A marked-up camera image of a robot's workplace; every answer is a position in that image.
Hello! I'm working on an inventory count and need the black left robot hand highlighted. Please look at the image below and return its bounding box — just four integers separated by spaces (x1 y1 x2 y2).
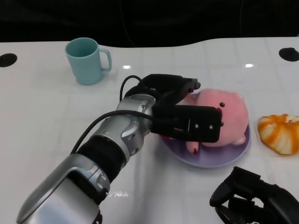
125 74 224 143

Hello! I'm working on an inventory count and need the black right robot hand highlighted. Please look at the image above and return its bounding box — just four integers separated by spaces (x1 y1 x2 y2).
209 166 299 224

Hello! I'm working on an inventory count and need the pink plush beaver doll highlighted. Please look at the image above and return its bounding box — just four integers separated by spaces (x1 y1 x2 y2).
183 88 250 155

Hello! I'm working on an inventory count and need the lavender plastic plate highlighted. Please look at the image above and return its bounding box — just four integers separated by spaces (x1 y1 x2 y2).
160 91 252 168

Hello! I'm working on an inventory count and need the orange white striped bread toy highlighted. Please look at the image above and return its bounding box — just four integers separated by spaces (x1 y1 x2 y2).
257 113 299 155

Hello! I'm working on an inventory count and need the light blue plastic mug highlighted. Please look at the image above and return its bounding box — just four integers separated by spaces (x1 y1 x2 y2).
64 37 112 85

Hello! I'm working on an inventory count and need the black round table grommet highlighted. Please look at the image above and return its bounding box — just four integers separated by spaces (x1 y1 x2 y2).
278 47 299 62
0 53 18 68

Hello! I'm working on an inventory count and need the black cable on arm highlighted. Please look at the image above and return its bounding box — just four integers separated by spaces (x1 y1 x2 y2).
70 75 178 155

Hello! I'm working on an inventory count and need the thin black hanging cable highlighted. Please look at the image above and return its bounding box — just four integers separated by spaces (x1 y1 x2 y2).
118 0 136 47
238 0 245 37

